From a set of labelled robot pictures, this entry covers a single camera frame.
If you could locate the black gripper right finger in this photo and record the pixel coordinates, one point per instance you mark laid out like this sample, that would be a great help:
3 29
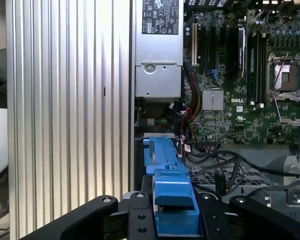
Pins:
265 225

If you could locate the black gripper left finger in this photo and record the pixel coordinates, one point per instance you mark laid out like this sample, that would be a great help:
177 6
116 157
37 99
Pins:
140 220

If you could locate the hard disk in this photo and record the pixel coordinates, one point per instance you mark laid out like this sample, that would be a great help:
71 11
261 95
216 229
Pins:
172 180

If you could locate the grey metal drive cage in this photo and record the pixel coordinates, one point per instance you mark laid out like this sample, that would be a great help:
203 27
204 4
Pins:
297 197

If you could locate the green motherboard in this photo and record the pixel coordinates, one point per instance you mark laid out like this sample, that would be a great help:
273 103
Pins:
240 125

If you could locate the black open PC case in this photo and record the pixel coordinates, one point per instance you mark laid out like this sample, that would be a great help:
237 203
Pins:
132 112

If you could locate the metal socket cover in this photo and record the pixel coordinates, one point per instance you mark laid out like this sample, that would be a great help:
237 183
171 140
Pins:
290 96

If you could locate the silver chipset heatsink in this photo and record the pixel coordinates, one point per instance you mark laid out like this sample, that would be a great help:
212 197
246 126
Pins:
213 100

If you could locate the silver power supply unit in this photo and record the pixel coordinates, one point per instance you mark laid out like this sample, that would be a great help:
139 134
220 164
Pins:
160 80

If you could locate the CPU socket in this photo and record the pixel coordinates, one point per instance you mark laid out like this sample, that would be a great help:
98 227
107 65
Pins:
291 77

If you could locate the locking lever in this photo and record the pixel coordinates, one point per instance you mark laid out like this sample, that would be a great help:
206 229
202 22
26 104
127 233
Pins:
281 69

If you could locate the RAM slot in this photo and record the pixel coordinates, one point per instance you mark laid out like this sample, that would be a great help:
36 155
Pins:
250 62
259 62
263 62
254 62

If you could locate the black expansion slot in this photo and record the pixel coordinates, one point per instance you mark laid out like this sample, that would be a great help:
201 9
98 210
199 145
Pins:
222 50
203 47

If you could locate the beige expansion slot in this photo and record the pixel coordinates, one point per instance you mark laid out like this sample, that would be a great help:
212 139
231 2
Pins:
194 45

